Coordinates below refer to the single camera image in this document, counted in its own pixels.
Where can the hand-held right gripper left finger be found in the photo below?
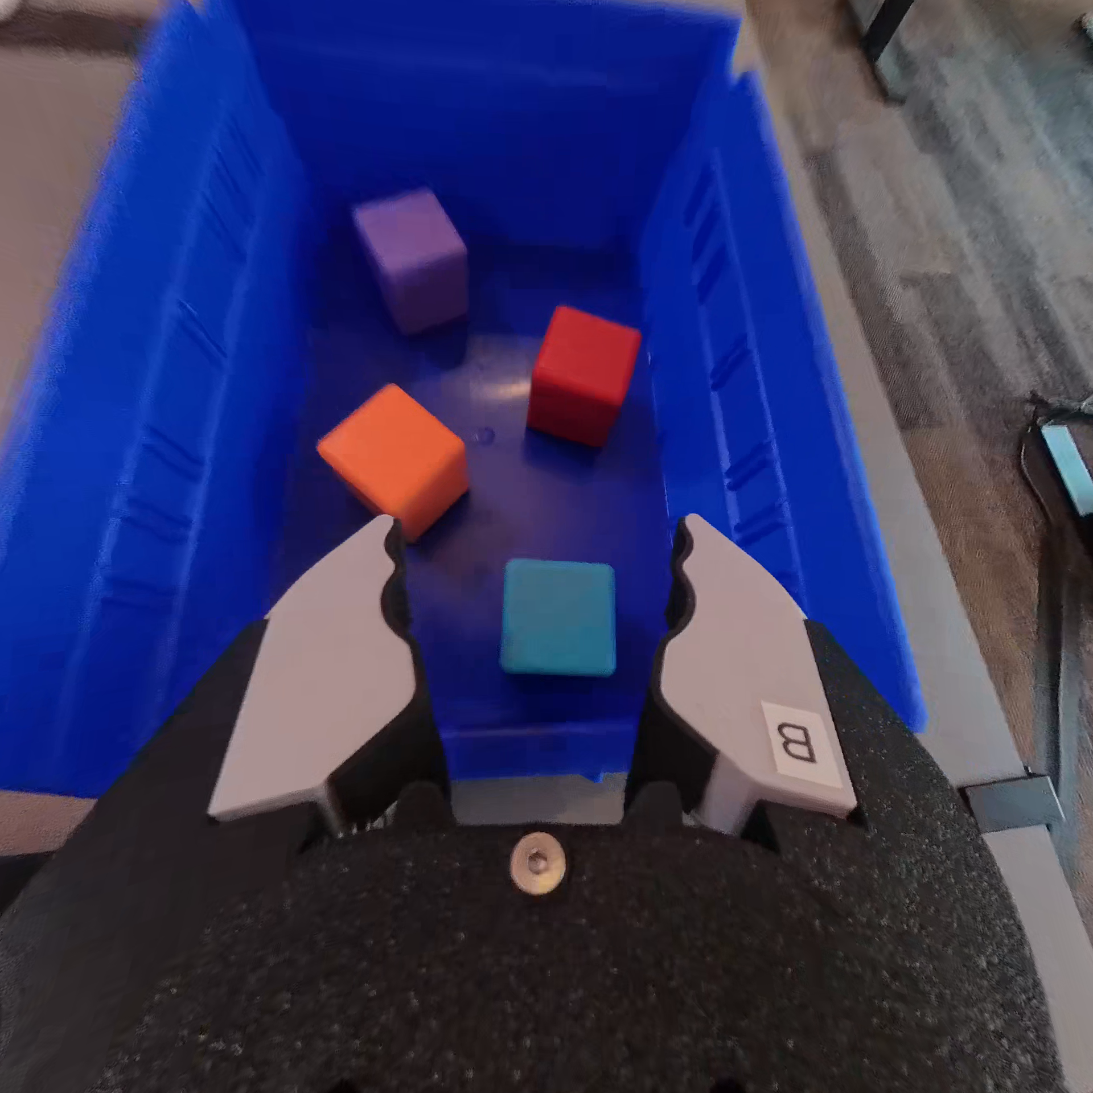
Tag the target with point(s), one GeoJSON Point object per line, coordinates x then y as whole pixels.
{"type": "Point", "coordinates": [307, 692]}

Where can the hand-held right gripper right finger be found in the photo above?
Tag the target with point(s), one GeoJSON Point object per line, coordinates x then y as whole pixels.
{"type": "Point", "coordinates": [752, 683]}

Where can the teal foam cube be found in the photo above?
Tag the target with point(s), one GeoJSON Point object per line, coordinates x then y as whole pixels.
{"type": "Point", "coordinates": [558, 618]}

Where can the orange foam cube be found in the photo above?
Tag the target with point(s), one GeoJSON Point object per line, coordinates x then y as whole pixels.
{"type": "Point", "coordinates": [393, 458]}

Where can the blue plastic bin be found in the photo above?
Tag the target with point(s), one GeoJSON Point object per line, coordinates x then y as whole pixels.
{"type": "Point", "coordinates": [136, 427]}

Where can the red foam cube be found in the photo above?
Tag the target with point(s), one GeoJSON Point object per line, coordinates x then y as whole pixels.
{"type": "Point", "coordinates": [584, 376]}

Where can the purple foam cube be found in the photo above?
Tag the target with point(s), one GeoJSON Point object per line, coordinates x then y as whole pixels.
{"type": "Point", "coordinates": [410, 256]}

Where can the small grey metal block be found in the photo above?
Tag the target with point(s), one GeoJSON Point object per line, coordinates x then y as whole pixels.
{"type": "Point", "coordinates": [1012, 803]}

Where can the dark rectangular object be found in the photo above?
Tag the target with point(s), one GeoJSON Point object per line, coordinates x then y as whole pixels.
{"type": "Point", "coordinates": [1067, 464]}

